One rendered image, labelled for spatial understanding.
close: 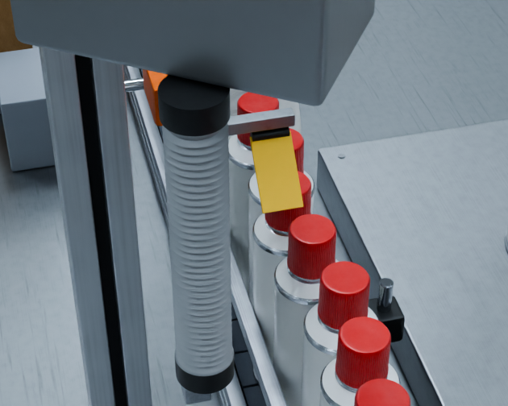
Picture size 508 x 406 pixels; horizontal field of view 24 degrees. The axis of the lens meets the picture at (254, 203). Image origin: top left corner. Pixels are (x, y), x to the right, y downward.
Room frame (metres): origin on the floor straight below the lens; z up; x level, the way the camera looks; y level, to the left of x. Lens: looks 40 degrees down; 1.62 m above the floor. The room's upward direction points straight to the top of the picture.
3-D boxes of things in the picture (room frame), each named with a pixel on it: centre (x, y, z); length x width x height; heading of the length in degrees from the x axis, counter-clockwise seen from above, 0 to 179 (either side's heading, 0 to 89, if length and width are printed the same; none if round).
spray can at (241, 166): (0.75, 0.00, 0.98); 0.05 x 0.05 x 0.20
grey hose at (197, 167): (0.48, 0.03, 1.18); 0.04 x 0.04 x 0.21
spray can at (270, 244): (0.65, -0.02, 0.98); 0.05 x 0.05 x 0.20
